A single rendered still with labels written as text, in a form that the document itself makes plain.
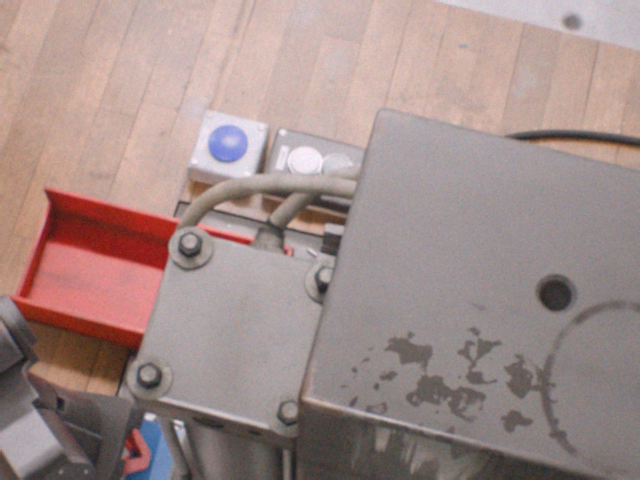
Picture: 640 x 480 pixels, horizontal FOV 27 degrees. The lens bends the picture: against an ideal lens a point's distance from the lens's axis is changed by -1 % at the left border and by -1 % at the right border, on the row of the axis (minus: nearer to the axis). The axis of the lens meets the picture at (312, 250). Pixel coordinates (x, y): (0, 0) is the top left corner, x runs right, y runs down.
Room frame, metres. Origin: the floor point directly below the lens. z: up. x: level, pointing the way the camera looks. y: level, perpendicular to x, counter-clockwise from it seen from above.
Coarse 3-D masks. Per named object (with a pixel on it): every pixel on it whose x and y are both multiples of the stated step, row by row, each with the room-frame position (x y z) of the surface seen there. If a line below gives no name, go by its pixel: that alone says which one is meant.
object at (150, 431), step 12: (144, 420) 0.27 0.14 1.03; (144, 432) 0.26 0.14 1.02; (156, 432) 0.27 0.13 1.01; (180, 432) 0.27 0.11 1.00; (156, 444) 0.26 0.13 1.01; (132, 456) 0.24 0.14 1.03; (156, 456) 0.25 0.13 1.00; (168, 456) 0.25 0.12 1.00; (144, 468) 0.24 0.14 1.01; (156, 468) 0.24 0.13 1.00; (168, 468) 0.24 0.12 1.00
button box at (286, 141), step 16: (288, 144) 0.59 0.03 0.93; (304, 144) 0.59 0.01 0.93; (320, 144) 0.59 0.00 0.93; (336, 144) 0.59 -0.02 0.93; (272, 160) 0.57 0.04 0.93; (288, 160) 0.57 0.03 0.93; (320, 160) 0.57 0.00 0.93; (352, 160) 0.57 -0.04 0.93; (320, 208) 0.53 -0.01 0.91; (336, 208) 0.52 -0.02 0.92
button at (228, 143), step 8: (216, 128) 0.60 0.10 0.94; (224, 128) 0.60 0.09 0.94; (232, 128) 0.60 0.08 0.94; (216, 136) 0.59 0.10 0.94; (224, 136) 0.59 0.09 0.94; (232, 136) 0.59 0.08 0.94; (240, 136) 0.59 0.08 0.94; (208, 144) 0.58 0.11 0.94; (216, 144) 0.58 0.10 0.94; (224, 144) 0.58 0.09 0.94; (232, 144) 0.58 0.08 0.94; (240, 144) 0.58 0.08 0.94; (248, 144) 0.58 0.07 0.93; (216, 152) 0.57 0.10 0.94; (224, 152) 0.57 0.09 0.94; (232, 152) 0.57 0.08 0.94; (240, 152) 0.57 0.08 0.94; (224, 160) 0.56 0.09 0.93; (232, 160) 0.56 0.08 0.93
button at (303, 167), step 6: (300, 150) 0.58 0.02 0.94; (306, 150) 0.58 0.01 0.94; (312, 150) 0.58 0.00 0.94; (294, 156) 0.57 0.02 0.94; (300, 156) 0.57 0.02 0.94; (306, 156) 0.57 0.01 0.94; (312, 156) 0.57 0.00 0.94; (318, 156) 0.57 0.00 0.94; (294, 162) 0.56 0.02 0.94; (300, 162) 0.56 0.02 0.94; (306, 162) 0.56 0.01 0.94; (312, 162) 0.56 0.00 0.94; (318, 162) 0.56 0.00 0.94; (294, 168) 0.56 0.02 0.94; (300, 168) 0.56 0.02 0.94; (306, 168) 0.56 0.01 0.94; (312, 168) 0.56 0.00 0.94; (300, 174) 0.55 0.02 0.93; (306, 174) 0.55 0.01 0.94; (312, 174) 0.55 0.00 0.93
